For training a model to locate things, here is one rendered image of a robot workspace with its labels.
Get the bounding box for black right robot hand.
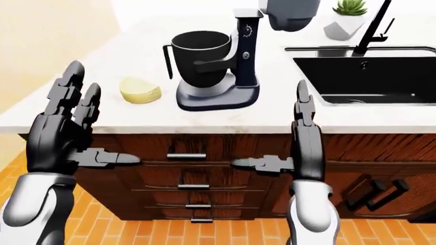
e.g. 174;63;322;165
230;79;327;182

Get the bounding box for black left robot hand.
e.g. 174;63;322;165
25;60;141;176

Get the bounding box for black stand mixer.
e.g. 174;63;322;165
175;0;322;112

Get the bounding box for black mixer bowl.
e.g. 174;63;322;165
162;31;233;90

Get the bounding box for wooden kitchen cabinet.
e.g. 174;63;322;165
17;125;436;223

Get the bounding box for black kitchen sink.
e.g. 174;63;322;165
284;45;436;106

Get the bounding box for succulent in white pot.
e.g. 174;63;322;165
322;0;369;41

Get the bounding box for black sink faucet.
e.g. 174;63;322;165
352;0;396;55

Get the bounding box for black cabinet door handle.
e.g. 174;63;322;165
345;178;387;212
366;178;411;212

